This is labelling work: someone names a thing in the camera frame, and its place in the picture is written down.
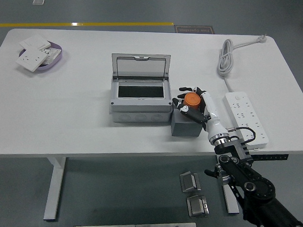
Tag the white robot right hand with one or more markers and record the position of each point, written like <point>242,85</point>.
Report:
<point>212,113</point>

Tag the orange cylinder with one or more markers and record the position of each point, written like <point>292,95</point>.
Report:
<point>191,100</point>

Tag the grey junction box clear lid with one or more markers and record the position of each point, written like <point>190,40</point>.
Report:
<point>139,109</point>

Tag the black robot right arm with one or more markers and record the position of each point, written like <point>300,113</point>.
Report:
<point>253,186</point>

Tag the grey cube with round hole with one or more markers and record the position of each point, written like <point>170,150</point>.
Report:
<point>184,129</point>

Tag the white power strip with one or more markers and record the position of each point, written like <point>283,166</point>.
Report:
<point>243,114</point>

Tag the small metal clamp block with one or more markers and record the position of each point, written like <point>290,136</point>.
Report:
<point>187,182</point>
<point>196,207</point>

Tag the black table control panel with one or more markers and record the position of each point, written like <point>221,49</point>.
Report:
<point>272,156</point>

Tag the white table leg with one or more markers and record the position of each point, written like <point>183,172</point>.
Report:
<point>54,189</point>
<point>232,204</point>

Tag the purple oval tray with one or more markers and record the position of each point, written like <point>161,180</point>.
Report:
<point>53,64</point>

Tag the small silver floor plate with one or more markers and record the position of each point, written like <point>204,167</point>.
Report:
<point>38,2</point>

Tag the white wall socket plate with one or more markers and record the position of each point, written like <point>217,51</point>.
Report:
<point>31,59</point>

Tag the plain white wall plate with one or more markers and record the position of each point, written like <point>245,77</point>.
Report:
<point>34,42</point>

